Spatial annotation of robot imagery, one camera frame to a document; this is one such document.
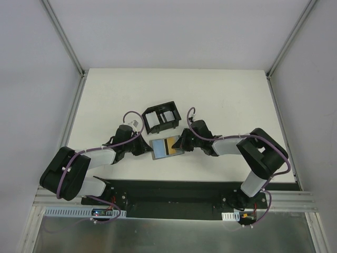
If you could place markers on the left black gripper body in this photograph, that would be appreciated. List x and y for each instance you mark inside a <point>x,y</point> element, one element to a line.
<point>137,147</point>

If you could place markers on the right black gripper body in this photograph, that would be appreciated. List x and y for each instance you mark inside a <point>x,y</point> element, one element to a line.
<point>188,140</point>

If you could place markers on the black plastic card tray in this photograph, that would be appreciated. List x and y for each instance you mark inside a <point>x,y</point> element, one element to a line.
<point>168,116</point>

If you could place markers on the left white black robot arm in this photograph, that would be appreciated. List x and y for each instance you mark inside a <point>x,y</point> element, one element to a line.
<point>66,177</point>

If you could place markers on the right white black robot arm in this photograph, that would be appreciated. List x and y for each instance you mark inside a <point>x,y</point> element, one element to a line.
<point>263,154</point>

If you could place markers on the white card stack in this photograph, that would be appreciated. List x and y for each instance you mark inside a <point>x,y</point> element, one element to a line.
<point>152,119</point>

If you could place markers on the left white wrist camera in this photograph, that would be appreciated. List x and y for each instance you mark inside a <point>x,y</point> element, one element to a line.
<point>133,123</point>

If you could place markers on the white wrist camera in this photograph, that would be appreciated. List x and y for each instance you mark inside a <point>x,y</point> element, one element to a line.
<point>193,117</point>
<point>133,123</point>

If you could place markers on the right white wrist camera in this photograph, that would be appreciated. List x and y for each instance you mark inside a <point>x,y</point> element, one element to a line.
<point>193,117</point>

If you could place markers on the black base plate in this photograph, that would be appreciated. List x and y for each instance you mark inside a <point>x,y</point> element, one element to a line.
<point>169,199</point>

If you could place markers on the left table edge rail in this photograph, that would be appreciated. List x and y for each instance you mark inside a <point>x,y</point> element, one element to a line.
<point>65,136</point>

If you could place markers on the table edge rail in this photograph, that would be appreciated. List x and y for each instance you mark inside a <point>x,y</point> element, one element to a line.
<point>286,141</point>
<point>65,136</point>

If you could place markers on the right white cable duct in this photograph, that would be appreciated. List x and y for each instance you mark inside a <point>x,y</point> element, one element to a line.
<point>231,216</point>

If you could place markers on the white cable duct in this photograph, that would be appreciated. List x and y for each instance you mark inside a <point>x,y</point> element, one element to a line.
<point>72,212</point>
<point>231,216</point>

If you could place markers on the left aluminium frame post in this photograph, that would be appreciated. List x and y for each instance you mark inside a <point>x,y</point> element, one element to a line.
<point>62,36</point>

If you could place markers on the aluminium frame post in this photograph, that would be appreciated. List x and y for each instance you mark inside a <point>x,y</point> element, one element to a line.
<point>62,36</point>
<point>310,5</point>

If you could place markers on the left white cable duct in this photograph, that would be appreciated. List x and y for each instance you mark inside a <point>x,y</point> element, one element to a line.
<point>72,212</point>

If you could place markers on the front aluminium rail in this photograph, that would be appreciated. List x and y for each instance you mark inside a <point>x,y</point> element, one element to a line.
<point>281,197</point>

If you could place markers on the right table edge rail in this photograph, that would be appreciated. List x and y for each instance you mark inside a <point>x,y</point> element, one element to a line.
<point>286,141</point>

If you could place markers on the right aluminium frame post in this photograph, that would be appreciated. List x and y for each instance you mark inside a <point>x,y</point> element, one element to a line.
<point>310,5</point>

